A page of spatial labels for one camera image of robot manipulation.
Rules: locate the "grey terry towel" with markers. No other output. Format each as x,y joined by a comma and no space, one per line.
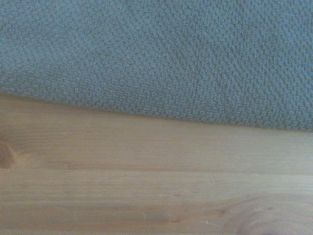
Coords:
156,56

